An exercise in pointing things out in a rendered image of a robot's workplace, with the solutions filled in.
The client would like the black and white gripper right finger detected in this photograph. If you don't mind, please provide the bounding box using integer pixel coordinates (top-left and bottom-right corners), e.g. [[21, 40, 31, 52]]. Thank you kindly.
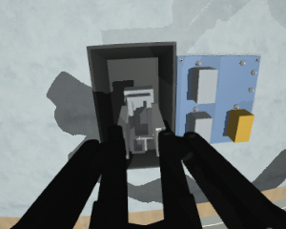
[[152, 103, 286, 229]]

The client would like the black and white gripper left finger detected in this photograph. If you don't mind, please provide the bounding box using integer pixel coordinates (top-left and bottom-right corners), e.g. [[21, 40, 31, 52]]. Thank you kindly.
[[11, 106, 131, 229]]

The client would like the yellow rectangular block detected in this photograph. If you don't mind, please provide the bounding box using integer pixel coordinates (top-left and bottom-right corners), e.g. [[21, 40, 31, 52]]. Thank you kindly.
[[226, 109, 255, 143]]

